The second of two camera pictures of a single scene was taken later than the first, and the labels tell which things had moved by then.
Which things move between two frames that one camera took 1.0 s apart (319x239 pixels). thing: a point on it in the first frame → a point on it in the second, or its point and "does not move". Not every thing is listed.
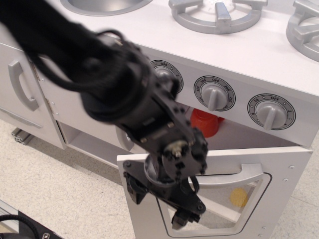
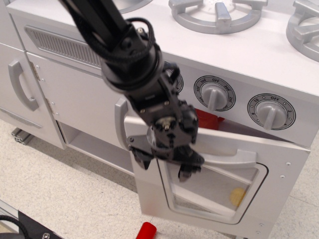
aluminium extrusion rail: x=21 y=136 does not move
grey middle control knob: x=215 y=92 does not move
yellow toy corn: x=239 y=196 does not move
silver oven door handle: x=247 y=172 → x=241 y=157
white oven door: x=280 y=212 → x=244 y=187
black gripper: x=175 y=194 → x=143 y=151
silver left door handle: x=15 y=70 does not move
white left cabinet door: x=24 y=103 does not move
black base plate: x=25 y=231 does not move
